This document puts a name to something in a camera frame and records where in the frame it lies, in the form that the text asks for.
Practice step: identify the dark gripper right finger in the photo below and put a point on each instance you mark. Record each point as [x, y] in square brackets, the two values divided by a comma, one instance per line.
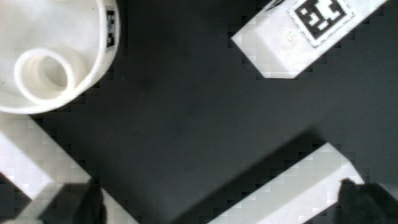
[369, 203]

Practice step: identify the white stool leg with tag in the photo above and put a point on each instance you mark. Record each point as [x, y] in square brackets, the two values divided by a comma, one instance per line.
[294, 31]

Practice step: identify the white U-shaped fence wall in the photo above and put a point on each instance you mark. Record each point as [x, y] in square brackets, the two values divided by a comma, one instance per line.
[294, 199]

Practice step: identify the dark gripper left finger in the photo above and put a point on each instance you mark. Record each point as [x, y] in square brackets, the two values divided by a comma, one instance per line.
[77, 206]

